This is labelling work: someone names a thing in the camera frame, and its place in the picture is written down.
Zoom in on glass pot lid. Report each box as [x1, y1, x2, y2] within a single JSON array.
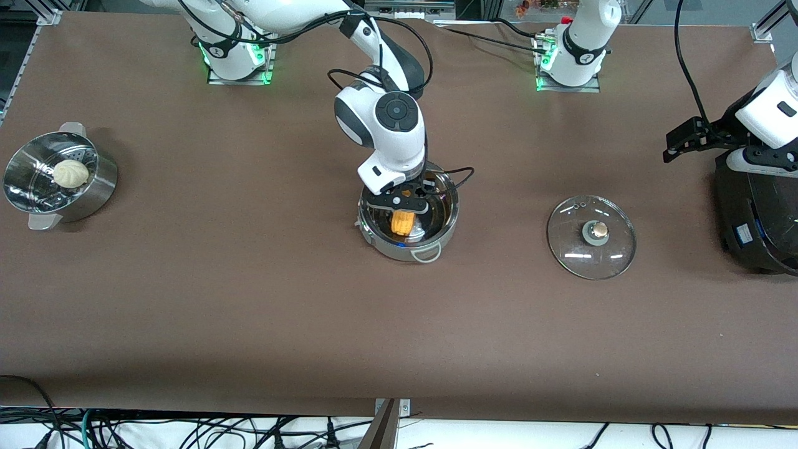
[[547, 195, 637, 280]]

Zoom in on steel steamer pot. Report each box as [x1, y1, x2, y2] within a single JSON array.
[[3, 122, 119, 231]]

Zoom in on black round appliance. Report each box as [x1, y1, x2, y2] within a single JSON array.
[[714, 150, 798, 276]]

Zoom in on dark diagonal bar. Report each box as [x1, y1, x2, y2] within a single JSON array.
[[357, 399, 400, 449]]

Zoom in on white steamed bun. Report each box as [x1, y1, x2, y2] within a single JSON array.
[[52, 159, 90, 189]]

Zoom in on steel pot with pale handles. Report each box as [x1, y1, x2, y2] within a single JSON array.
[[357, 161, 460, 264]]

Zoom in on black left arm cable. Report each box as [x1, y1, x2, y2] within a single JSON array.
[[673, 0, 711, 125]]

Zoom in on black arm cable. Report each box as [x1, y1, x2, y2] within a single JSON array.
[[673, 0, 711, 125], [178, 0, 474, 197]]

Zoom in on aluminium corner rail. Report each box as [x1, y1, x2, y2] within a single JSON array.
[[751, 0, 787, 43]]

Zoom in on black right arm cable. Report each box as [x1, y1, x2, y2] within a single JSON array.
[[178, 0, 474, 197]]

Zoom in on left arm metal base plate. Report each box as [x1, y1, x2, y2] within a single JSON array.
[[535, 34, 602, 93]]

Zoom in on long black table cable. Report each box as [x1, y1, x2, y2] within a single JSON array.
[[436, 24, 552, 57]]

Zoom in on aluminium frame crossbar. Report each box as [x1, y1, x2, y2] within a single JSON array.
[[363, 0, 456, 19]]

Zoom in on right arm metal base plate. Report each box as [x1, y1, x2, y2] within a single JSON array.
[[208, 28, 276, 86]]

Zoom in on short black table cable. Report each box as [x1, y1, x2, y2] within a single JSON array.
[[489, 17, 552, 41]]

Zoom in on metal table bracket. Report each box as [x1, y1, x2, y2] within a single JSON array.
[[374, 398, 411, 418]]

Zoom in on tangled black floor cables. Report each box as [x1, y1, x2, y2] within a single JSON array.
[[37, 412, 375, 449]]

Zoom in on aluminium side rail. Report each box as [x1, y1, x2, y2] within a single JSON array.
[[0, 9, 60, 125]]

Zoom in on black curved floor cable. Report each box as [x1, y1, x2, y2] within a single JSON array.
[[0, 375, 61, 449]]

